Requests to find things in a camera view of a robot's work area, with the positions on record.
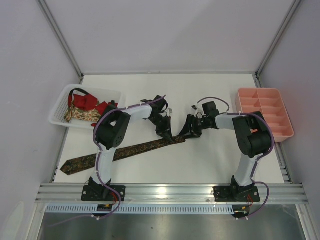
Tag aluminium frame post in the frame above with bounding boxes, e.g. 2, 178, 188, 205
255, 0, 304, 79
36, 0, 84, 82

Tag aluminium mounting rail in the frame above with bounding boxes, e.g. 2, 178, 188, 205
35, 183, 309, 205

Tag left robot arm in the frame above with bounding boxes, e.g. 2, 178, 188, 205
81, 95, 174, 201

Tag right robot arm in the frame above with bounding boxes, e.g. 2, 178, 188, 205
179, 101, 275, 202

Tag right aluminium frame post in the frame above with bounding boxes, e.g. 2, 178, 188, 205
255, 0, 304, 79

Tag pink divided organizer tray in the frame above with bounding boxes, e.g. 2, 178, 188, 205
235, 88, 294, 143

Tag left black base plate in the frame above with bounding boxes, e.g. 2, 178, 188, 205
81, 185, 126, 202

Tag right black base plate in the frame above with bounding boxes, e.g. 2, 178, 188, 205
213, 185, 261, 203

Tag left aluminium frame post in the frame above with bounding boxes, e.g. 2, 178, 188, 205
36, 0, 84, 82

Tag beige floral tie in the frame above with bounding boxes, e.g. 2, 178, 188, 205
64, 107, 101, 123

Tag white plastic basket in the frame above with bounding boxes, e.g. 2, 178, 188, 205
48, 84, 126, 130

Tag red tie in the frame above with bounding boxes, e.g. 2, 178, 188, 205
67, 93, 118, 127

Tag white slotted cable duct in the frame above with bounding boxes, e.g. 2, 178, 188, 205
46, 203, 235, 215

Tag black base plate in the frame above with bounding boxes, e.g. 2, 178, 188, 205
81, 185, 126, 202
213, 185, 261, 203

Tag dark brown patterned tie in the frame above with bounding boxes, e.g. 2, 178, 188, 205
60, 136, 186, 176

